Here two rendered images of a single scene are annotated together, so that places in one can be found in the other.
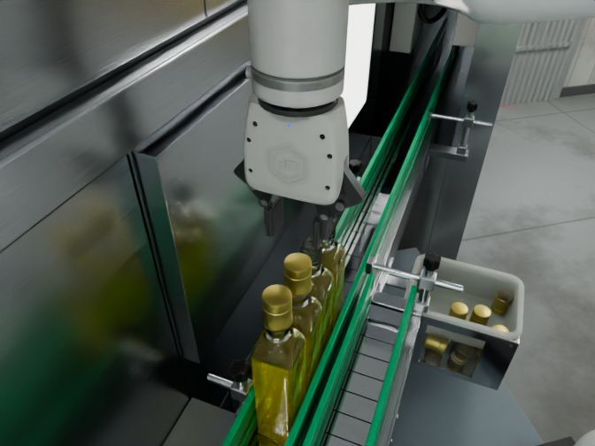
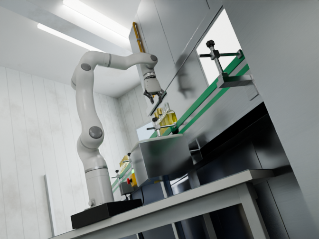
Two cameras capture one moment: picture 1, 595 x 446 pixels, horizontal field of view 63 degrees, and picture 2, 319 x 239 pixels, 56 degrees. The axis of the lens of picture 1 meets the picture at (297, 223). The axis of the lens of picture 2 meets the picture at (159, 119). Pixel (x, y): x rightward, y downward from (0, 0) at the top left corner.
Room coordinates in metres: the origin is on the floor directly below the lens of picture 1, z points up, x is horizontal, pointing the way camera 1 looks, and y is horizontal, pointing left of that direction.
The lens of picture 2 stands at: (1.65, -1.27, 0.65)
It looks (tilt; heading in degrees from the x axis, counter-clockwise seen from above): 19 degrees up; 134
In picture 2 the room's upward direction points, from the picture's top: 16 degrees counter-clockwise
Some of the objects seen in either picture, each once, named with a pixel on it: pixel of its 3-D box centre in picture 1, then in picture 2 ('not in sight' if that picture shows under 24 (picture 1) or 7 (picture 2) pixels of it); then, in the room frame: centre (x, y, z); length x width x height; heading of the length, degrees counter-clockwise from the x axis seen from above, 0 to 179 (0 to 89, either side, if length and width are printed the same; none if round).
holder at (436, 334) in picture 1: (443, 317); (166, 160); (0.68, -0.31, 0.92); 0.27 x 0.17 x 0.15; 68
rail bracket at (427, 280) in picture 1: (413, 279); (161, 128); (0.60, -0.21, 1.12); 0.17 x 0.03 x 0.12; 68
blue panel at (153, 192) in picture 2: not in sight; (144, 205); (-0.18, 0.19, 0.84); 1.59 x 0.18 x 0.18; 158
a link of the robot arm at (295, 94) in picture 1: (296, 78); (149, 77); (0.43, 0.00, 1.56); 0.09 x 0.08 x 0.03; 69
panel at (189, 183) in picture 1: (305, 116); (204, 77); (0.83, -0.01, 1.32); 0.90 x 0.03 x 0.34; 158
